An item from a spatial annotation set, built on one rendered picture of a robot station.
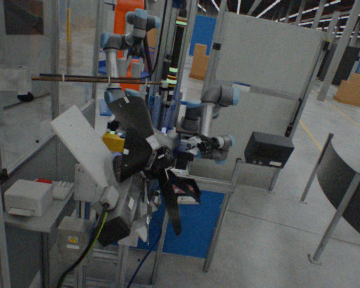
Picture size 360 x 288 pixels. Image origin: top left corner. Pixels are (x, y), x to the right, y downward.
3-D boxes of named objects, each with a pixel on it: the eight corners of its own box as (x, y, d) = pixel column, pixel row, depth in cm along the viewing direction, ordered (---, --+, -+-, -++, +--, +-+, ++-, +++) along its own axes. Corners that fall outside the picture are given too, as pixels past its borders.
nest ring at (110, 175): (131, 216, 126) (139, 213, 125) (97, 173, 117) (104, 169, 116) (140, 185, 151) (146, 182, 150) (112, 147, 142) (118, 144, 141)
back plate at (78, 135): (139, 266, 116) (142, 264, 115) (29, 137, 92) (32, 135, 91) (152, 194, 164) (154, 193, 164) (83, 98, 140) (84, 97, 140)
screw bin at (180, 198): (166, 203, 162) (167, 193, 159) (160, 187, 176) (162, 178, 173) (199, 202, 168) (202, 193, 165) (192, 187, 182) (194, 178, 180)
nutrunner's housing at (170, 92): (166, 108, 126) (183, 0, 107) (161, 106, 128) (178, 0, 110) (172, 108, 128) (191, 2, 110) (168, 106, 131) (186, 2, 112)
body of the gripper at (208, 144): (207, 144, 152) (222, 142, 159) (198, 136, 158) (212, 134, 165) (203, 155, 156) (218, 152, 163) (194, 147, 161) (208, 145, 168)
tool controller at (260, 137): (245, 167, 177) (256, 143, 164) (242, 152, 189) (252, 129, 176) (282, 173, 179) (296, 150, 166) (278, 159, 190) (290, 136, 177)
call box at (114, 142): (101, 151, 173) (102, 136, 168) (105, 144, 182) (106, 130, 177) (126, 155, 174) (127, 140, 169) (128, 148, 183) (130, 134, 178)
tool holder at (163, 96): (162, 105, 122) (165, 83, 118) (154, 100, 127) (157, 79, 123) (178, 104, 127) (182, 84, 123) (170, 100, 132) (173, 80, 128)
